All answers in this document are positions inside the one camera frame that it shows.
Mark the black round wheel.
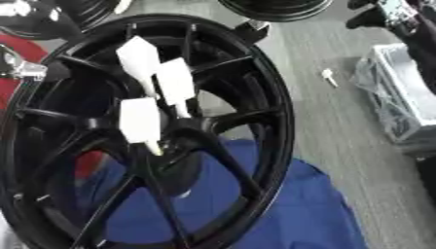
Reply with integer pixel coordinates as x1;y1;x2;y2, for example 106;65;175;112
0;0;125;41
216;0;336;23

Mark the black block with silver top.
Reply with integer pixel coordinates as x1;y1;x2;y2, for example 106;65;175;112
233;19;273;46

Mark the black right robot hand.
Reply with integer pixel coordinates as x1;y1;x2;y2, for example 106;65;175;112
344;0;395;30

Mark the black spoked wheel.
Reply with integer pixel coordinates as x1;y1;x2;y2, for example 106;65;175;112
0;14;299;249

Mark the plastic-wrapped white box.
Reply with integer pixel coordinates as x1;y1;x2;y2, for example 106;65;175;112
352;43;436;144

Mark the silver metal bracket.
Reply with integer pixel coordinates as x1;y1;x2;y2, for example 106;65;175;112
0;44;50;81

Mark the white pin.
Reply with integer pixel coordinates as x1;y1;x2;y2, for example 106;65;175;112
155;57;198;120
320;68;341;89
114;35;164;99
117;96;167;157

